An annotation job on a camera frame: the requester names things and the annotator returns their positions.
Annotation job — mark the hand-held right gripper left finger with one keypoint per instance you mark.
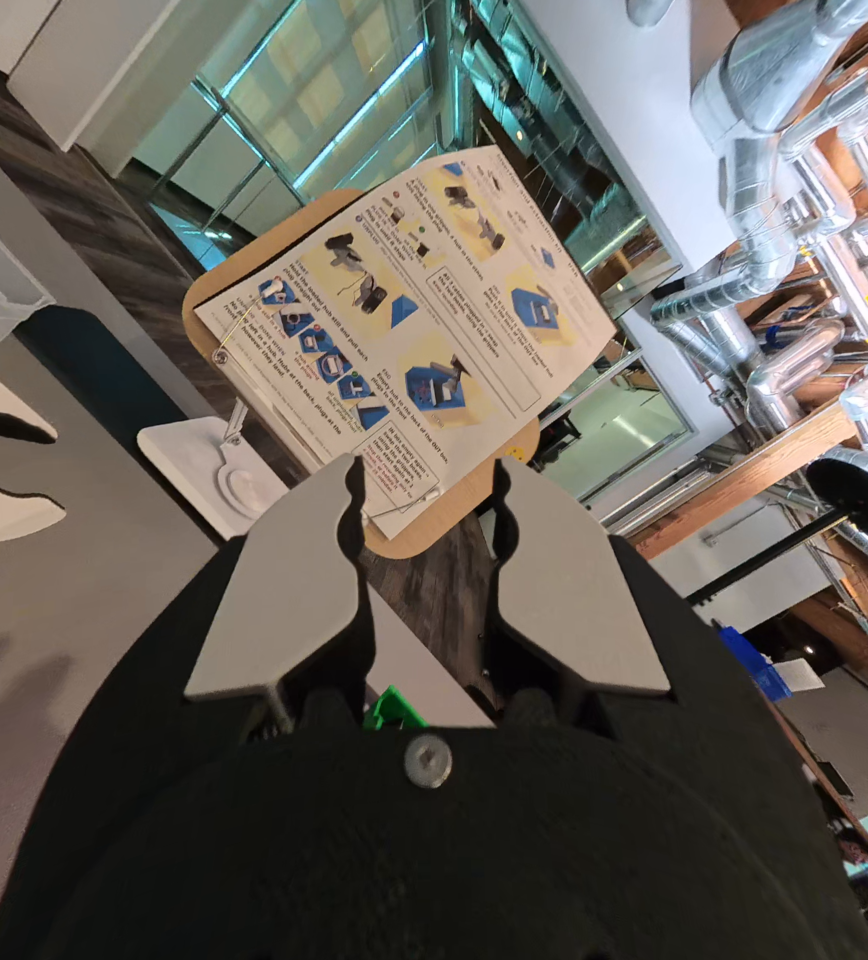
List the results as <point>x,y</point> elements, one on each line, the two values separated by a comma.
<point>284,600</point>

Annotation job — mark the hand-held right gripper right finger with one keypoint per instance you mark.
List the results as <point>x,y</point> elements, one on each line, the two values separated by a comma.
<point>576,600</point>

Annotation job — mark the green plastic bin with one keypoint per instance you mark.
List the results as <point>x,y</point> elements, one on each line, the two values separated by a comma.
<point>392,709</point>

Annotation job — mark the instruction sheet on stand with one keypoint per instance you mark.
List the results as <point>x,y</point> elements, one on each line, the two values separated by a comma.
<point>449,510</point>

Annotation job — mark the yellow smiley sticker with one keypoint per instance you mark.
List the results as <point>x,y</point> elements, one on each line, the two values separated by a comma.
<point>516,451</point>

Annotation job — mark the white stand base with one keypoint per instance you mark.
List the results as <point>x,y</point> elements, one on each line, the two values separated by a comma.
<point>178,457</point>

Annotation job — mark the blue storage bin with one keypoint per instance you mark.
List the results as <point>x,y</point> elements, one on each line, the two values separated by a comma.
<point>756,667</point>

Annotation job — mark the black lamp stand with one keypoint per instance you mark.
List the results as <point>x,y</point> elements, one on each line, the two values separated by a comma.
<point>854,495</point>

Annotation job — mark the printed instruction sheet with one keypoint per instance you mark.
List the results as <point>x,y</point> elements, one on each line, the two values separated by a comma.
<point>441,315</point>

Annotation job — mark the silver ceiling ducts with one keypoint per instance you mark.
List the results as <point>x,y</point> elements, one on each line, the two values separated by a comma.
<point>764,75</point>

